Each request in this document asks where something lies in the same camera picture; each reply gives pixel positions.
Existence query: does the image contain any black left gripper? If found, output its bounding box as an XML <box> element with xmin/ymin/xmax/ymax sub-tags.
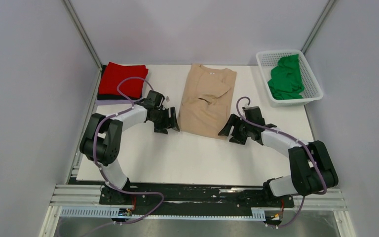
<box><xmin>150</xmin><ymin>107</ymin><xmax>180</xmax><ymax>135</ymax></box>

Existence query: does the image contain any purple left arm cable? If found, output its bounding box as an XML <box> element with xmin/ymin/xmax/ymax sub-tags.
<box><xmin>92</xmin><ymin>77</ymin><xmax>165</xmax><ymax>225</ymax></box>

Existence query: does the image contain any aluminium frame post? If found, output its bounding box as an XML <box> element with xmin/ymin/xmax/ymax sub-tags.
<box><xmin>301</xmin><ymin>0</ymin><xmax>338</xmax><ymax>55</ymax></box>
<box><xmin>61</xmin><ymin>0</ymin><xmax>102</xmax><ymax>71</ymax></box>

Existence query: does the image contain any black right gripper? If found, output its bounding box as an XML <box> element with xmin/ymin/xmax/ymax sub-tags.
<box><xmin>219</xmin><ymin>114</ymin><xmax>252</xmax><ymax>145</ymax></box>

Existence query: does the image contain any right aluminium frame post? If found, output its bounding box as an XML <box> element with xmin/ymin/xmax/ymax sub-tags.
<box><xmin>301</xmin><ymin>0</ymin><xmax>338</xmax><ymax>55</ymax></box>

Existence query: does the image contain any beige t shirt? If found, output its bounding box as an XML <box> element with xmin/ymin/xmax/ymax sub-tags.
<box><xmin>177</xmin><ymin>64</ymin><xmax>237</xmax><ymax>140</ymax></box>

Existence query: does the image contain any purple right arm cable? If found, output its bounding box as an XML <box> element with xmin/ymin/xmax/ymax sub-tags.
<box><xmin>235</xmin><ymin>96</ymin><xmax>328</xmax><ymax>228</ymax></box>

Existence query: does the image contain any green t shirt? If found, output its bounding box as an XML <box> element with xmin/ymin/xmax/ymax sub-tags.
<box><xmin>267</xmin><ymin>54</ymin><xmax>304</xmax><ymax>100</ymax></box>

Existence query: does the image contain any left aluminium frame post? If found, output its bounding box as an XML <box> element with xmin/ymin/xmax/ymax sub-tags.
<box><xmin>61</xmin><ymin>0</ymin><xmax>102</xmax><ymax>71</ymax></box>

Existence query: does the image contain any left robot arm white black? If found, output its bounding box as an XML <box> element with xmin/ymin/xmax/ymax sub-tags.
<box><xmin>79</xmin><ymin>90</ymin><xmax>180</xmax><ymax>204</ymax></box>

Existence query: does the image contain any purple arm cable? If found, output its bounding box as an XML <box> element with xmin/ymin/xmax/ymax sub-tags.
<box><xmin>92</xmin><ymin>77</ymin><xmax>165</xmax><ymax>225</ymax></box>
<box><xmin>235</xmin><ymin>96</ymin><xmax>328</xmax><ymax>228</ymax></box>

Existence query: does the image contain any white plastic basket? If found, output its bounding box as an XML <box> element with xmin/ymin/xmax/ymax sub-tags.
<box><xmin>256</xmin><ymin>49</ymin><xmax>323</xmax><ymax>107</ymax></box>

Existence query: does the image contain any white slotted cable duct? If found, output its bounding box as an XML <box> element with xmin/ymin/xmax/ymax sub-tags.
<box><xmin>60</xmin><ymin>206</ymin><xmax>266</xmax><ymax>221</ymax></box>

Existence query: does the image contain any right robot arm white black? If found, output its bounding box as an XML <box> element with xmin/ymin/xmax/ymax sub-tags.
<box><xmin>218</xmin><ymin>107</ymin><xmax>339</xmax><ymax>206</ymax></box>

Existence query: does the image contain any folded red t shirt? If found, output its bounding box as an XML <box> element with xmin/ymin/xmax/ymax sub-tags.
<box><xmin>98</xmin><ymin>62</ymin><xmax>149</xmax><ymax>100</ymax></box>

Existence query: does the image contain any folded black t shirt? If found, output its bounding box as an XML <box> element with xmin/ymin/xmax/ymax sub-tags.
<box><xmin>97</xmin><ymin>94</ymin><xmax>128</xmax><ymax>101</ymax></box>

